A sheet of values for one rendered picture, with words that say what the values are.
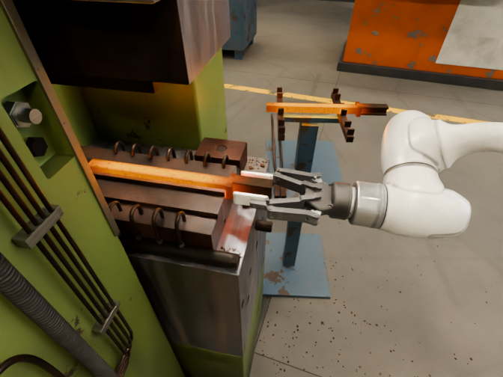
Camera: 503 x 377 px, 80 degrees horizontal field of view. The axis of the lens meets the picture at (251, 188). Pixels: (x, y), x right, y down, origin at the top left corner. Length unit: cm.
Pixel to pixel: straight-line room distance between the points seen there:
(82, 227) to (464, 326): 169
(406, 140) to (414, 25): 338
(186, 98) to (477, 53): 371
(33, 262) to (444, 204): 63
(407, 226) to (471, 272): 145
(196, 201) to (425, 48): 372
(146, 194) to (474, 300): 169
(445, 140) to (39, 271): 69
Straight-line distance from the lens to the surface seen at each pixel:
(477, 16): 411
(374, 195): 60
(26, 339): 47
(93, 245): 51
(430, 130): 70
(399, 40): 406
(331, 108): 107
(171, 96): 84
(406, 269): 188
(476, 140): 71
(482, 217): 242
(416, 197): 62
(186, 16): 39
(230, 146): 78
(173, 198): 64
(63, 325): 48
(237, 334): 85
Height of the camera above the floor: 142
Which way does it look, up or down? 42 degrees down
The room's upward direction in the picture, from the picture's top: straight up
